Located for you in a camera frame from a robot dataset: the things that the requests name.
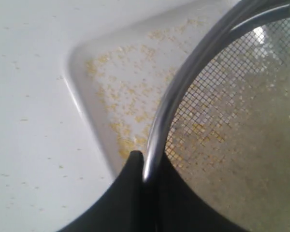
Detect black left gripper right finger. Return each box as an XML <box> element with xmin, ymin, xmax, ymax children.
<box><xmin>149</xmin><ymin>154</ymin><xmax>244</xmax><ymax>232</ymax></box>

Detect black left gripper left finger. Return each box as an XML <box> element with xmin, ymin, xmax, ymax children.
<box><xmin>60</xmin><ymin>150</ymin><xmax>144</xmax><ymax>232</ymax></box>

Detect yellow white grain mix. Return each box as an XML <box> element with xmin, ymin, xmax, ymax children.
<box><xmin>183</xmin><ymin>72</ymin><xmax>290</xmax><ymax>232</ymax></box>

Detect round stainless steel sieve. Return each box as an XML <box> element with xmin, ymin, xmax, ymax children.
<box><xmin>142</xmin><ymin>0</ymin><xmax>290</xmax><ymax>232</ymax></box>

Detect yellow millet grains on tray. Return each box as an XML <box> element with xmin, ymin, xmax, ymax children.
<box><xmin>86</xmin><ymin>18</ymin><xmax>205</xmax><ymax>159</ymax></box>

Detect white square plastic tray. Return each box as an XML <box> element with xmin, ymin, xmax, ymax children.
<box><xmin>66</xmin><ymin>0</ymin><xmax>235</xmax><ymax>176</ymax></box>

